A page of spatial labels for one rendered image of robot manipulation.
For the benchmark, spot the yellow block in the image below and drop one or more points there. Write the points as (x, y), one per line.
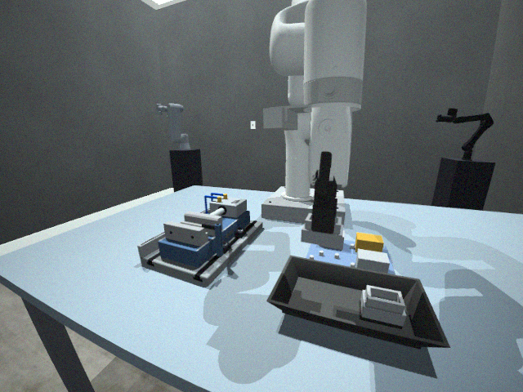
(368, 242)

